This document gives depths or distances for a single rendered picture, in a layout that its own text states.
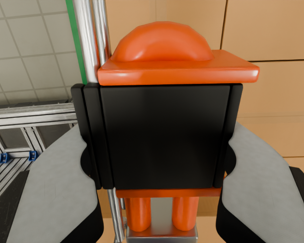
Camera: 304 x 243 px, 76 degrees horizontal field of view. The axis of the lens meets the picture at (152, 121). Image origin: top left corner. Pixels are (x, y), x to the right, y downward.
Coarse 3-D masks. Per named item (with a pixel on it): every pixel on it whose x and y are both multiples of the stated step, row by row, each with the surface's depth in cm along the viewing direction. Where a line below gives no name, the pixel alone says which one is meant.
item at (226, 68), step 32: (128, 64) 9; (160, 64) 9; (192, 64) 9; (224, 64) 9; (128, 96) 9; (160, 96) 9; (192, 96) 9; (224, 96) 9; (128, 128) 10; (160, 128) 10; (192, 128) 10; (224, 128) 10; (128, 160) 11; (160, 160) 11; (192, 160) 11; (128, 192) 12; (160, 192) 12; (192, 192) 12
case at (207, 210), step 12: (108, 204) 40; (204, 204) 40; (216, 204) 40; (108, 216) 38; (204, 216) 38; (216, 216) 38; (108, 228) 39; (204, 228) 39; (108, 240) 41; (204, 240) 41; (216, 240) 41
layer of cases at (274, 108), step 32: (128, 0) 54; (160, 0) 54; (192, 0) 54; (224, 0) 54; (256, 0) 54; (288, 0) 54; (128, 32) 58; (224, 32) 58; (256, 32) 58; (288, 32) 58; (256, 64) 63; (288, 64) 63; (256, 96) 68; (288, 96) 68; (256, 128) 75; (288, 128) 75; (288, 160) 83
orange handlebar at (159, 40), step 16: (144, 32) 10; (160, 32) 9; (176, 32) 9; (192, 32) 10; (128, 48) 10; (144, 48) 10; (160, 48) 10; (176, 48) 10; (192, 48) 10; (208, 48) 10; (128, 208) 16; (144, 208) 16; (176, 208) 16; (192, 208) 15; (128, 224) 17; (144, 224) 16; (176, 224) 17; (192, 224) 17
